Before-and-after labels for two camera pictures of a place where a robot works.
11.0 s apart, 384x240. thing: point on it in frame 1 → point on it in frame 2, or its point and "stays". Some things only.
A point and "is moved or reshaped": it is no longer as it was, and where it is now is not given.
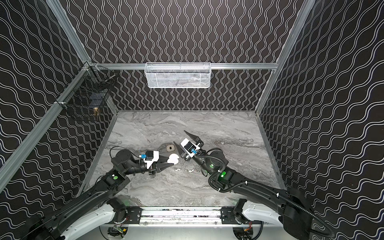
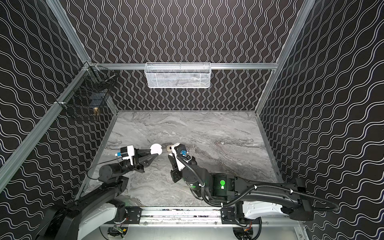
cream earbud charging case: (170, 148) stays
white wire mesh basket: (177, 74) stays
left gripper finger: (161, 166) → (146, 160)
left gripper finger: (163, 159) → (142, 152)
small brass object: (95, 111) stays
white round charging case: (173, 158) is moved or reshaped
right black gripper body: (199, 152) → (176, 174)
